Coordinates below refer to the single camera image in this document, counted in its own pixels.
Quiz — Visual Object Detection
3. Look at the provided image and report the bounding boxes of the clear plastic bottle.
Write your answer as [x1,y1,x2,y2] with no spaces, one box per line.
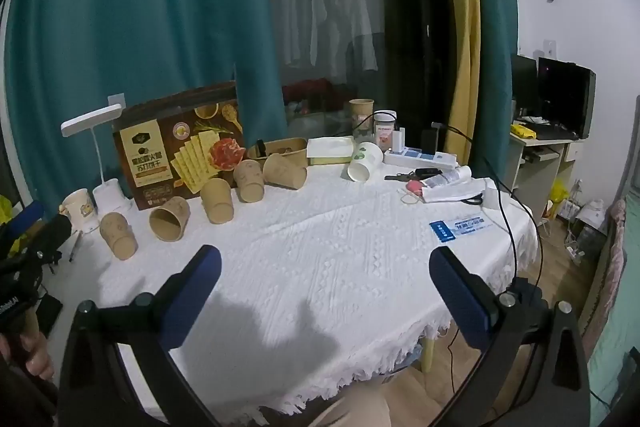
[422,165,473,190]

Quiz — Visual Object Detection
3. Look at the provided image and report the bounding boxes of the white green-print paper cup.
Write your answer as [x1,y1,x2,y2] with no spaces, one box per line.
[347,141,385,183]

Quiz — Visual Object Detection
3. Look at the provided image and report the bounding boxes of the wide teal curtain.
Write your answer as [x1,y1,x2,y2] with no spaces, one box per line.
[4,0,289,210]

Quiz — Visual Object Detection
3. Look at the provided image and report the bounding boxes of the white lace tablecloth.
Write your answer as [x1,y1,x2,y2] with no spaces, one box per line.
[37,164,542,424]

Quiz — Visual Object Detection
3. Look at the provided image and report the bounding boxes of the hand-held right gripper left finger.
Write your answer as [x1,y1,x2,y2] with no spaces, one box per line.
[59,245,223,427]

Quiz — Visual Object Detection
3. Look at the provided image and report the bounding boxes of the white flat box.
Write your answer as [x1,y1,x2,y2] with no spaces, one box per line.
[306,136,357,166]

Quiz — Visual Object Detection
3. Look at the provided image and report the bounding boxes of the black cable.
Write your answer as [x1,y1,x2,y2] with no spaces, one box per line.
[431,122,519,295]

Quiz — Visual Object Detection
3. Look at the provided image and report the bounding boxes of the narrow teal curtain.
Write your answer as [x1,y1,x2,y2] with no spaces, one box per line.
[465,0,522,190]

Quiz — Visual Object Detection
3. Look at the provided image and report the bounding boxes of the white desk lamp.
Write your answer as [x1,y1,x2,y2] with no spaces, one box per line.
[60,104,134,214]

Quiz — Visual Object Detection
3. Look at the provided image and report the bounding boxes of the white mug yellow print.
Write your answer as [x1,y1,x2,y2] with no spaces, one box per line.
[59,189,101,233]

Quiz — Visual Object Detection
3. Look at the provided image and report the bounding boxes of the black flat object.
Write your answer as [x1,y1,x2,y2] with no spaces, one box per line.
[34,294,65,336]

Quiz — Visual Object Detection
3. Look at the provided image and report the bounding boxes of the pink patterned blanket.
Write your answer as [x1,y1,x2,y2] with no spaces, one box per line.
[582,197,640,358]

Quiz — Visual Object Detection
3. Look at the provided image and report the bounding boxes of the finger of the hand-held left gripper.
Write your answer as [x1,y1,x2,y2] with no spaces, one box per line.
[27,214,74,260]
[0,201,46,240]

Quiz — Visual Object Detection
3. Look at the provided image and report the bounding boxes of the person's left forearm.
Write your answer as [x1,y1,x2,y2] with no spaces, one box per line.
[0,357,60,427]

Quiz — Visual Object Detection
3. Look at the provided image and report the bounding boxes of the beige computer desk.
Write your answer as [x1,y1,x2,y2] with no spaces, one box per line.
[509,126,590,220]

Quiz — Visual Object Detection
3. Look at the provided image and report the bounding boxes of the person's left hand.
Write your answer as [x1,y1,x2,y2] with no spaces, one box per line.
[0,332,56,383]

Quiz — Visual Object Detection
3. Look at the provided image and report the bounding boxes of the wooden table leg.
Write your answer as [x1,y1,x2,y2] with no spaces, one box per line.
[421,336,437,374]

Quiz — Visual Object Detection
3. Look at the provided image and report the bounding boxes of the tall brown paper cup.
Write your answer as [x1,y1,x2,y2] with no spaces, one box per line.
[349,99,375,142]

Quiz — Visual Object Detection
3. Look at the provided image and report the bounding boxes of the yellow curtain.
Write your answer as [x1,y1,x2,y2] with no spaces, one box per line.
[434,0,485,160]

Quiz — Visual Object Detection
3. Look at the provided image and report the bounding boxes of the brown paper tray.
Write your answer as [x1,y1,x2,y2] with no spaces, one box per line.
[247,137,309,168]

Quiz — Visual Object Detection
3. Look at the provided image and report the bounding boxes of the black computer monitor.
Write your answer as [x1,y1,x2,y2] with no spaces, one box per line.
[537,56,597,140]

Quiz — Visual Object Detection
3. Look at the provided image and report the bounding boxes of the white hanging garment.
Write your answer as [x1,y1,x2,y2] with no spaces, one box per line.
[279,0,329,68]
[327,0,379,72]

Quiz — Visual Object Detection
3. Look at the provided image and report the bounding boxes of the black keys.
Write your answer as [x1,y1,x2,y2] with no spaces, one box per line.
[384,167,444,182]

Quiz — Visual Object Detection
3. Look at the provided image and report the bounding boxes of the white-label jar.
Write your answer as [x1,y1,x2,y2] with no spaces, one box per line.
[372,109,399,152]

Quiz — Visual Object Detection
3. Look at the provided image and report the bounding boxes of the brown cracker box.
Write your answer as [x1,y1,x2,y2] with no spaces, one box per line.
[112,81,246,212]

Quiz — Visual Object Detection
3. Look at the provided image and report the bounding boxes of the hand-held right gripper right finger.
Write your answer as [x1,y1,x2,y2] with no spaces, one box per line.
[429,246,598,427]

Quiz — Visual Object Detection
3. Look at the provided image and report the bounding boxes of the white paper sheets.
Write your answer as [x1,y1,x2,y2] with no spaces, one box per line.
[420,178,494,206]

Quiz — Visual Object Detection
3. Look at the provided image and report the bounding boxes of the blue and white card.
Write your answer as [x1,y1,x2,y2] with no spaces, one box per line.
[428,215,489,242]

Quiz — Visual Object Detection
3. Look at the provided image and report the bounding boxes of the black power adapter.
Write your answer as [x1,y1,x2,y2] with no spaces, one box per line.
[420,122,447,156]

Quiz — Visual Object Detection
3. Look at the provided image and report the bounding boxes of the white power strip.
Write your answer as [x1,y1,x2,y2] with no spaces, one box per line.
[382,147,459,169]

